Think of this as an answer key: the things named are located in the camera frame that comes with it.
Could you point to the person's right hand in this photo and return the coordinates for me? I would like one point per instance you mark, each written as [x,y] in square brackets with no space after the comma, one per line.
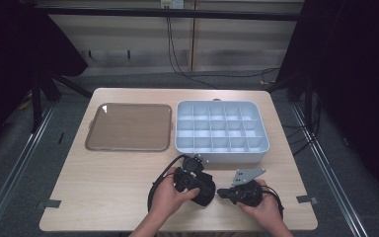
[268,209]

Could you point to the black curtain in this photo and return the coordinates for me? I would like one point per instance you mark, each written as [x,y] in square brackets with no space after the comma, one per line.
[355,82]
[10,59]

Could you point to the person's left hand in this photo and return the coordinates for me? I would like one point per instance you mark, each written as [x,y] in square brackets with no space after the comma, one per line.
[166,204]

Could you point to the clear plastic lid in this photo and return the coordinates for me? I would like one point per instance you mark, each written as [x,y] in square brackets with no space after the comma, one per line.
[130,126]

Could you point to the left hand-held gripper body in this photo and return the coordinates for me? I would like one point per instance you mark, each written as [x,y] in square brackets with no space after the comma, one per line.
[186,179]

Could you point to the black sock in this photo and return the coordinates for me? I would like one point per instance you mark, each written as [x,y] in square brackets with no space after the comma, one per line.
[206,191]

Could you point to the black stand legs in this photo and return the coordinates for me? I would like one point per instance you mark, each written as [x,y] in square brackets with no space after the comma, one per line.
[296,89]
[41,89]

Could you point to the metal floor rail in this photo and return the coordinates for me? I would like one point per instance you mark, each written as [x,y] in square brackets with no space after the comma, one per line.
[329,171]
[16,171]

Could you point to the white wall outlet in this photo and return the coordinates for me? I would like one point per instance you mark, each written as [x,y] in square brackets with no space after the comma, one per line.
[172,3]

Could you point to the small black tape strip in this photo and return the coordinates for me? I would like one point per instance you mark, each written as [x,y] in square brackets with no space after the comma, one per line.
[61,138]

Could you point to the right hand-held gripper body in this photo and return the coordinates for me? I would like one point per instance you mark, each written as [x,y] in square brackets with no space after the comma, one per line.
[246,194]

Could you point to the black horizontal bar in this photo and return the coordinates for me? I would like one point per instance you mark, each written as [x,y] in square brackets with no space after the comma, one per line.
[144,13]

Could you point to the pale divided storage box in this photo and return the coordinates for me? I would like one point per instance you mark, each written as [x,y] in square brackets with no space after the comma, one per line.
[222,131]

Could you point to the grey tape strip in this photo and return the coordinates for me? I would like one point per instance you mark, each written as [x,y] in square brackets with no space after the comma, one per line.
[307,199]
[51,203]

